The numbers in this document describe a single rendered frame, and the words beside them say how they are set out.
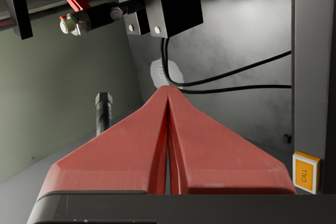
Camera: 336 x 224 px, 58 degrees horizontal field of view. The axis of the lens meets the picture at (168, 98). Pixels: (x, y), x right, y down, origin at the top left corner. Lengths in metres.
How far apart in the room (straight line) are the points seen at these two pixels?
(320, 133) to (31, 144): 0.58
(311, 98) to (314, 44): 0.06
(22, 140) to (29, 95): 0.10
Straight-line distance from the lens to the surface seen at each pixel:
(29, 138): 0.73
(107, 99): 0.40
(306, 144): 0.42
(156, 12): 0.44
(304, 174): 0.43
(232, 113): 0.63
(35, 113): 0.72
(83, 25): 0.39
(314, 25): 0.35
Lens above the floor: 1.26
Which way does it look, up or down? 34 degrees down
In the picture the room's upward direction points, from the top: 120 degrees counter-clockwise
